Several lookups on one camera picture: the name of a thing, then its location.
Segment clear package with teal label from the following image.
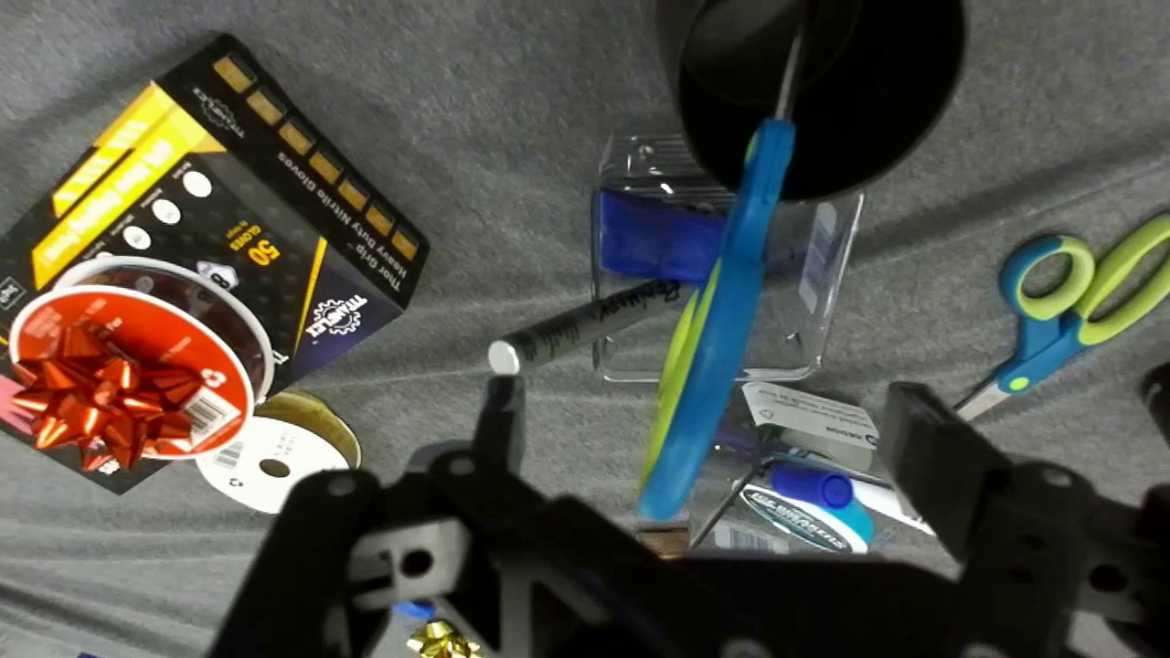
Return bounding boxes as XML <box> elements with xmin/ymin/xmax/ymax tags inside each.
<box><xmin>686</xmin><ymin>375</ymin><xmax>936</xmax><ymax>558</ymax></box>

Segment grey tablecloth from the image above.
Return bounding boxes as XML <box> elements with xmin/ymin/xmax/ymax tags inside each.
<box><xmin>0</xmin><ymin>0</ymin><xmax>1170</xmax><ymax>658</ymax></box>

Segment black marker pen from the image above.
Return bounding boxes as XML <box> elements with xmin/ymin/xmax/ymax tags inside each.
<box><xmin>486</xmin><ymin>275</ymin><xmax>686</xmax><ymax>379</ymax></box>

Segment small green blue scissors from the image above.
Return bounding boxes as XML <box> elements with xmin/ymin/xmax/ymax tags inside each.
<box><xmin>949</xmin><ymin>213</ymin><xmax>1170</xmax><ymax>425</ymax></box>

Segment clear acrylic holder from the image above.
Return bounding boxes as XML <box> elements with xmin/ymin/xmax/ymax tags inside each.
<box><xmin>590</xmin><ymin>133</ymin><xmax>870</xmax><ymax>392</ymax></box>

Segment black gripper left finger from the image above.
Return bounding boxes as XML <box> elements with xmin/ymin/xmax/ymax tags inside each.
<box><xmin>470</xmin><ymin>368</ymin><xmax>532</xmax><ymax>488</ymax></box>

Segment gold gift bow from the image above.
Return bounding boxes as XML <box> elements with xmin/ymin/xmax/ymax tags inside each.
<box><xmin>401</xmin><ymin>617</ymin><xmax>486</xmax><ymax>658</ymax></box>

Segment black yellow bow box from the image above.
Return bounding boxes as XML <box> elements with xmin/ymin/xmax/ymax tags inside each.
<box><xmin>0</xmin><ymin>28</ymin><xmax>432</xmax><ymax>496</ymax></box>

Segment red bow ribbon spool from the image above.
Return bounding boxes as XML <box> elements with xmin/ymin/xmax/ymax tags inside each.
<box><xmin>2</xmin><ymin>255</ymin><xmax>278</xmax><ymax>474</ymax></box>

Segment black mug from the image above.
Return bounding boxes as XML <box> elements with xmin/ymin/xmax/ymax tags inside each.
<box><xmin>653</xmin><ymin>0</ymin><xmax>968</xmax><ymax>204</ymax></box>

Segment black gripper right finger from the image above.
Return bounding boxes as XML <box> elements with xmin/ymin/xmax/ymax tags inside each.
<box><xmin>880</xmin><ymin>379</ymin><xmax>1020</xmax><ymax>558</ymax></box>

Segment white spool with gold ribbon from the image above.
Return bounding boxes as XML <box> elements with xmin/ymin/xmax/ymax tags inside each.
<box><xmin>195</xmin><ymin>388</ymin><xmax>365</xmax><ymax>519</ymax></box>

